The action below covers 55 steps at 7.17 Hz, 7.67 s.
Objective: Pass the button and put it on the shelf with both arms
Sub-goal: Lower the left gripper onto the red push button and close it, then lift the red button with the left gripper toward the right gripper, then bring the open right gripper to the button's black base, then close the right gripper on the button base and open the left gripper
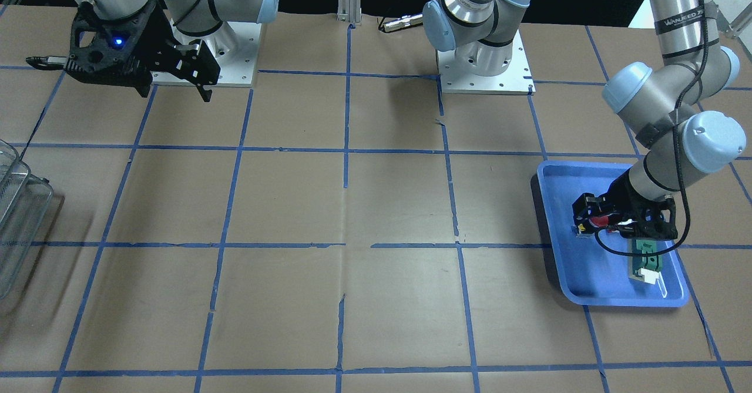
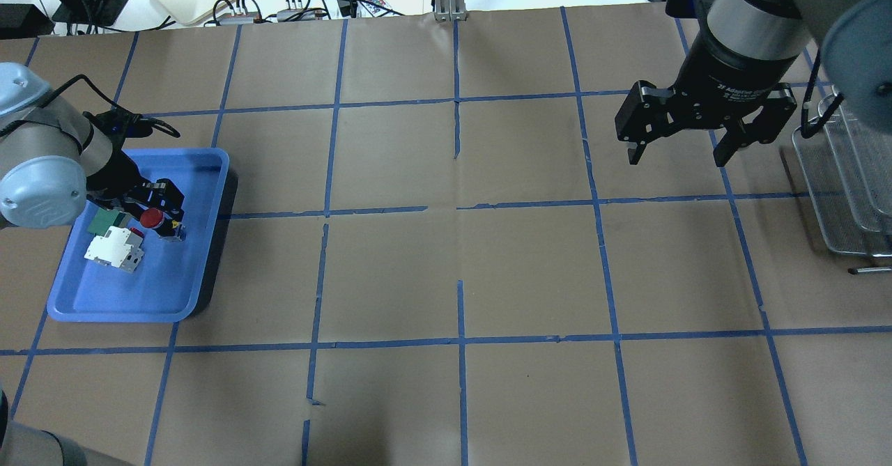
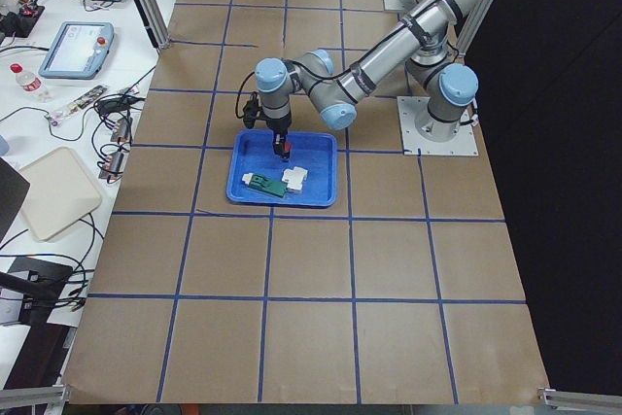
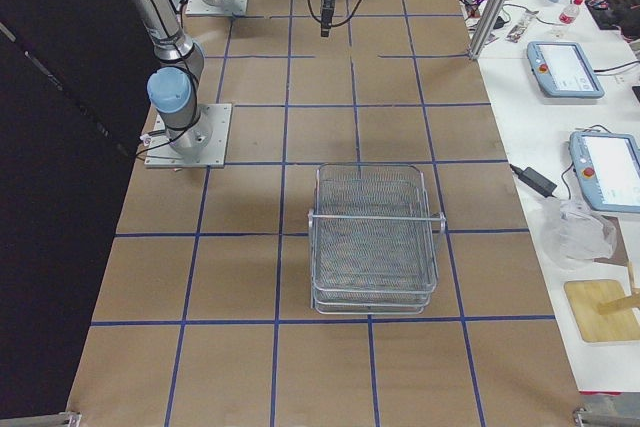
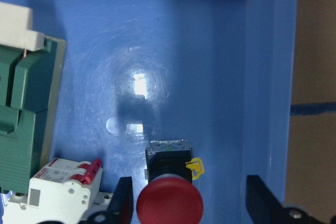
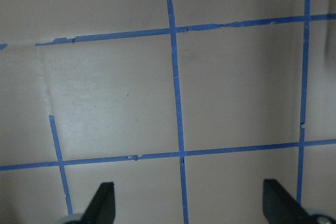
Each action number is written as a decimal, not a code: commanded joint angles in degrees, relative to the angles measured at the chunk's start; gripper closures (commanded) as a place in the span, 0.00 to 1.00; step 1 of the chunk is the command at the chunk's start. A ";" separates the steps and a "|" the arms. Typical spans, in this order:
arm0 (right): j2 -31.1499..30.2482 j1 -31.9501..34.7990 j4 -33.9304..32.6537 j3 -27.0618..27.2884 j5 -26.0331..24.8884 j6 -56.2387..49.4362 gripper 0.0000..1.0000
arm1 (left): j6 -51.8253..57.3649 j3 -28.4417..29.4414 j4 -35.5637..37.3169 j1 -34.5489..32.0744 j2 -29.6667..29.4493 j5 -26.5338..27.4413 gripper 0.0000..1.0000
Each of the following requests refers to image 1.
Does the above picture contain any green terminal block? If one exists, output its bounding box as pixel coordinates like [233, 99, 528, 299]
[628, 239, 663, 285]

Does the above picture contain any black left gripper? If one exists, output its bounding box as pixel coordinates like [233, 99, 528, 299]
[573, 173, 642, 237]

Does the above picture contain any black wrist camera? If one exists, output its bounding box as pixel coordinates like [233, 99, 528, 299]
[629, 197, 679, 241]
[26, 0, 156, 88]

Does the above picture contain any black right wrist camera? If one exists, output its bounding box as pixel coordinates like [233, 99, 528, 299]
[26, 0, 156, 88]

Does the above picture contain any blue plastic tray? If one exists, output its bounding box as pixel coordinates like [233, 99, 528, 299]
[537, 160, 689, 308]

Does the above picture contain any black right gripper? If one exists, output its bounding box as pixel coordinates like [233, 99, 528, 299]
[134, 0, 220, 102]

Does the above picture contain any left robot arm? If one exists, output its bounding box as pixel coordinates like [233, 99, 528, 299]
[422, 0, 746, 240]

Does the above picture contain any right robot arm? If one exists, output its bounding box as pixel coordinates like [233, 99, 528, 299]
[37, 0, 279, 102]

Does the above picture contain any red emergency stop button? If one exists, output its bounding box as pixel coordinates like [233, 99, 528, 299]
[574, 214, 610, 236]

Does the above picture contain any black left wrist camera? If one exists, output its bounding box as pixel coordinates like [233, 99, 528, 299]
[629, 197, 679, 241]

